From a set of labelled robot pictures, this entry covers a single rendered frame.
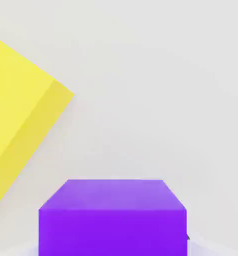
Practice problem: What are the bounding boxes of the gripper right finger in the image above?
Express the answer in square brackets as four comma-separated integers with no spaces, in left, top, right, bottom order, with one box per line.
[186,233,238,256]

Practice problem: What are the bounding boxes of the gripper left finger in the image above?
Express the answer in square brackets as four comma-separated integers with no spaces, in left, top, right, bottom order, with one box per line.
[2,244,40,256]

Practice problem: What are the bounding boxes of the small purple cube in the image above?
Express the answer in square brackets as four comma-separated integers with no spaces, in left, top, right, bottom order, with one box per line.
[38,179,188,256]

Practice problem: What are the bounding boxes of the large yellow box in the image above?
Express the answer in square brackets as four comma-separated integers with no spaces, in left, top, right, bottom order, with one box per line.
[0,34,76,214]

